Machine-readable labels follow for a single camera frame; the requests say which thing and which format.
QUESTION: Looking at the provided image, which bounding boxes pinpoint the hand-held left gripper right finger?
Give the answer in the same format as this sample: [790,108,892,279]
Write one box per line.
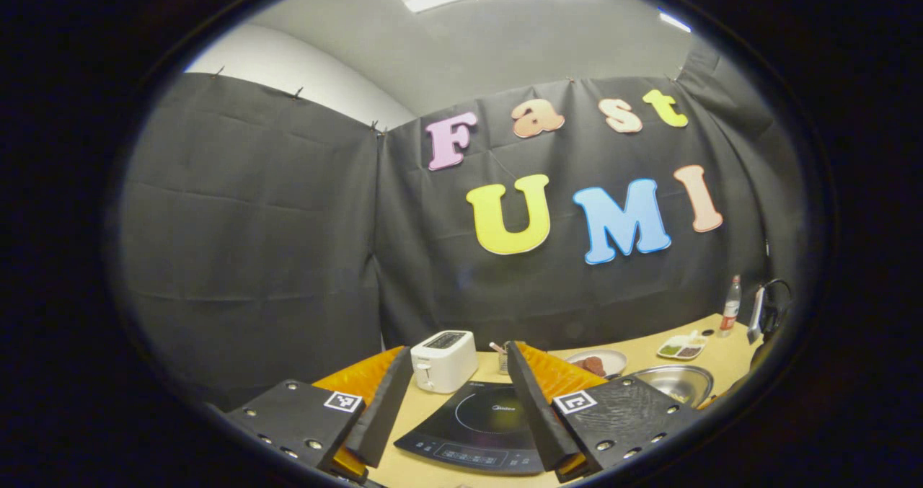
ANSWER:
[507,341,704,483]

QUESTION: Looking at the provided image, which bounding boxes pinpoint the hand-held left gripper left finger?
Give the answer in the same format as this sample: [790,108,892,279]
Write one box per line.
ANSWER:
[224,346,414,483]

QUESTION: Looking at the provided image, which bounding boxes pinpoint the black induction cooktop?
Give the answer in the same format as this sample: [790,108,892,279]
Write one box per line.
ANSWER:
[394,381,547,475]

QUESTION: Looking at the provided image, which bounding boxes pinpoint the stainless steel pot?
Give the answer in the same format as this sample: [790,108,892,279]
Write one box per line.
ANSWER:
[622,365,715,409]

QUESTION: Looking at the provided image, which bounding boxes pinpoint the white toaster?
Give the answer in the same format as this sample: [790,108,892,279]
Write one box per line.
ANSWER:
[410,330,479,394]

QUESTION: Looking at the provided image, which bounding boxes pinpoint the white round plate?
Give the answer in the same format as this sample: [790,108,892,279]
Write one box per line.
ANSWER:
[565,349,628,379]

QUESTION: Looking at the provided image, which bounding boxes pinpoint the white divided bean dish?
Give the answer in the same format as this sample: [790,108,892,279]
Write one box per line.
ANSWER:
[656,332,708,361]

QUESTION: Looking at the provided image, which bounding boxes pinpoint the black backdrop cloth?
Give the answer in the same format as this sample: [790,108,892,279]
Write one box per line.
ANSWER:
[115,48,808,409]

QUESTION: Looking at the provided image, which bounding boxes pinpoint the clear plastic water bottle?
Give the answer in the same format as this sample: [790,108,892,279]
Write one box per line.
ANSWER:
[720,275,742,337]

